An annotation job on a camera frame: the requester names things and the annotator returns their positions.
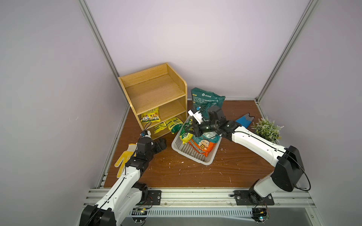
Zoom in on green orange bee fertilizer bag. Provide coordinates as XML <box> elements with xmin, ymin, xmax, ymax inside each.
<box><xmin>188</xmin><ymin>132</ymin><xmax>221</xmax><ymax>157</ymax></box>

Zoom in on tall green yellow fertilizer bag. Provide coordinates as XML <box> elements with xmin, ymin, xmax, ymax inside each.
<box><xmin>191</xmin><ymin>88</ymin><xmax>225</xmax><ymax>113</ymax></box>

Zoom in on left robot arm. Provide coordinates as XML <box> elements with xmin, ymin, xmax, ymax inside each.
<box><xmin>79</xmin><ymin>136</ymin><xmax>167</xmax><ymax>226</ymax></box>

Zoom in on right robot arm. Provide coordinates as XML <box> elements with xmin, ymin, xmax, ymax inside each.
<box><xmin>186</xmin><ymin>106</ymin><xmax>305</xmax><ymax>204</ymax></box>

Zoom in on wooden shelf unit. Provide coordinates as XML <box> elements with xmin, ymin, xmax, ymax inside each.
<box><xmin>118</xmin><ymin>63</ymin><xmax>188</xmax><ymax>139</ymax></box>

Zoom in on yellow packet lower left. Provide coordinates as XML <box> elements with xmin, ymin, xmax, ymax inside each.
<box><xmin>154</xmin><ymin>122</ymin><xmax>168</xmax><ymax>134</ymax></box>

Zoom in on yellow green packet lower right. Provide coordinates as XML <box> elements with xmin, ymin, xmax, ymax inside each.
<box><xmin>165</xmin><ymin>117</ymin><xmax>183</xmax><ymax>134</ymax></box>

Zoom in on white plastic basket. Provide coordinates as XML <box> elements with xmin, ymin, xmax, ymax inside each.
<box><xmin>171</xmin><ymin>130</ymin><xmax>222</xmax><ymax>165</ymax></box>

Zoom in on yellow work glove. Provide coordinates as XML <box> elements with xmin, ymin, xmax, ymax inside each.
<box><xmin>114</xmin><ymin>144</ymin><xmax>137</xmax><ymax>179</ymax></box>

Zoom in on blue work glove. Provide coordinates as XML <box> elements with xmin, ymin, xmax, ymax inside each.
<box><xmin>235</xmin><ymin>113</ymin><xmax>255</xmax><ymax>129</ymax></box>

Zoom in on potted green plant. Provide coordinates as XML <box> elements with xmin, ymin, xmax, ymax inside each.
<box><xmin>251</xmin><ymin>117</ymin><xmax>284</xmax><ymax>143</ymax></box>

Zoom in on left controller board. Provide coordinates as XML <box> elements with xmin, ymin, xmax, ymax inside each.
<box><xmin>131</xmin><ymin>208</ymin><xmax>148</xmax><ymax>225</ymax></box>

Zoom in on controller board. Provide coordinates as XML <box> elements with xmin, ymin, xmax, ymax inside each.
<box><xmin>131</xmin><ymin>208</ymin><xmax>148</xmax><ymax>225</ymax></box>
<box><xmin>251</xmin><ymin>208</ymin><xmax>270</xmax><ymax>223</ymax></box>

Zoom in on right controller board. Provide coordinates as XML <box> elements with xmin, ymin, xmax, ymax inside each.
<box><xmin>251</xmin><ymin>208</ymin><xmax>270</xmax><ymax>223</ymax></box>

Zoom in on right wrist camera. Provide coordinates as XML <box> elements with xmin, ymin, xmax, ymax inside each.
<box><xmin>188</xmin><ymin>106</ymin><xmax>203</xmax><ymax>124</ymax></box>

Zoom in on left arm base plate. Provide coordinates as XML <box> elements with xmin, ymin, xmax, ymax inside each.
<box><xmin>137</xmin><ymin>190</ymin><xmax>162</xmax><ymax>206</ymax></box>

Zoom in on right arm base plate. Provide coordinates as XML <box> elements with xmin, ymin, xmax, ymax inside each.
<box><xmin>230</xmin><ymin>190</ymin><xmax>275</xmax><ymax>206</ymax></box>

